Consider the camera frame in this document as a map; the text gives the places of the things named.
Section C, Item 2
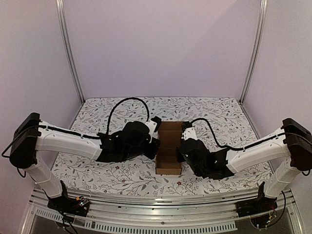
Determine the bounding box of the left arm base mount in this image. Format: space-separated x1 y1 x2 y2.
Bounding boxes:
48 196 90 217

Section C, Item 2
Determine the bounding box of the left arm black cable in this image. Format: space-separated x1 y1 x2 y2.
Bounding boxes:
107 97 151 135

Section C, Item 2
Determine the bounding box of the aluminium frame post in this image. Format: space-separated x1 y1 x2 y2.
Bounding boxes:
239 0 268 105
56 0 85 104

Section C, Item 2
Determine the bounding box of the brown cardboard box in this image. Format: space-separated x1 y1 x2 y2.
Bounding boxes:
155 121 182 176

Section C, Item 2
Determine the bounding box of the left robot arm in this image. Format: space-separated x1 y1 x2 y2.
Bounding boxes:
1 113 161 212

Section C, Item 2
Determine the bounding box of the floral patterned table mat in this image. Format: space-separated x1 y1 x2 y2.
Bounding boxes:
52 97 272 197

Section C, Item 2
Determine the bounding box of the left aluminium frame post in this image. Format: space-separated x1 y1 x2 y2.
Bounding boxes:
56 0 85 104

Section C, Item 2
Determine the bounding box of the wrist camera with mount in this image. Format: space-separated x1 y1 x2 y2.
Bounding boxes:
145 117 162 136
181 121 198 140

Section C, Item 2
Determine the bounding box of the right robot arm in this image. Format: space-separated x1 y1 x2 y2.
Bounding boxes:
176 118 312 213

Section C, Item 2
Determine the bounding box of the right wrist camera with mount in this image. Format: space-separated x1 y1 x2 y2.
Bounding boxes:
181 121 198 140

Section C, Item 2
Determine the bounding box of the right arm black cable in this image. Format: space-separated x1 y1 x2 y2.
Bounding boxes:
190 118 286 151

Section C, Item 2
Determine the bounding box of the aluminium front rail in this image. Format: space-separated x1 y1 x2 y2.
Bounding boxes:
19 187 307 234

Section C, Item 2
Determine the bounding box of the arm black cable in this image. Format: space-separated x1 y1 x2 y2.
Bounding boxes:
190 118 286 151
107 97 151 135

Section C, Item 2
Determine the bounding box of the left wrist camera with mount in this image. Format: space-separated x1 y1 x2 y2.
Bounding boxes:
145 117 162 136

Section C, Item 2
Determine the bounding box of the right aluminium frame post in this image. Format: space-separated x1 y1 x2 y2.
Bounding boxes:
239 0 268 105

